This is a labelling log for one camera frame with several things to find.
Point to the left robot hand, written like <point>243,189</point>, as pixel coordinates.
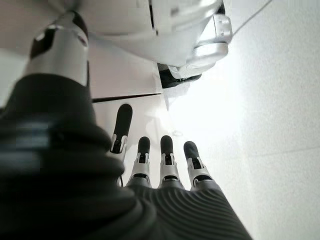
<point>55,162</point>

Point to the black robot foot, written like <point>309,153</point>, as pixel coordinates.
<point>172,77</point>

